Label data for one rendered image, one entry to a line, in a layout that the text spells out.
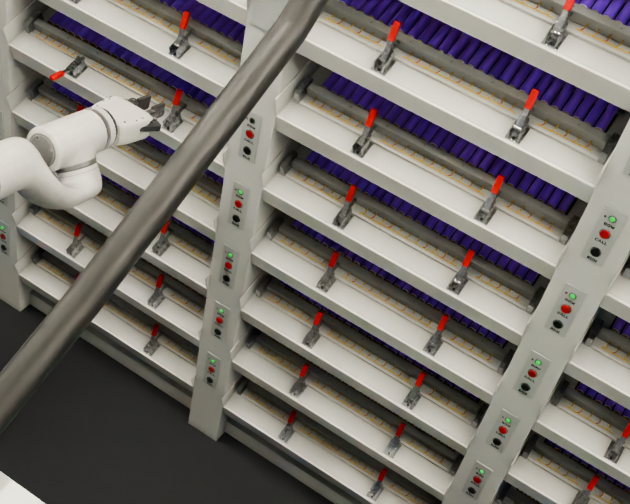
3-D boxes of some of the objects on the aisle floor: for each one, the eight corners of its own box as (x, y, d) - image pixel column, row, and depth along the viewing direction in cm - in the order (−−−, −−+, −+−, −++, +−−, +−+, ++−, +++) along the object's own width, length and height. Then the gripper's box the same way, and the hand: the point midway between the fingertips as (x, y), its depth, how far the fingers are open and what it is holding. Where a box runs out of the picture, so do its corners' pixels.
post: (20, 311, 295) (-12, -363, 173) (-5, 295, 298) (-52, -380, 176) (67, 273, 308) (69, -378, 187) (44, 258, 311) (30, -393, 189)
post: (216, 441, 276) (335, -216, 154) (188, 423, 278) (283, -237, 157) (258, 394, 289) (398, -244, 167) (231, 377, 291) (349, -264, 170)
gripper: (135, 131, 190) (192, 107, 204) (67, 91, 194) (128, 70, 209) (126, 165, 194) (183, 139, 208) (61, 125, 198) (121, 103, 213)
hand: (149, 107), depth 207 cm, fingers open, 3 cm apart
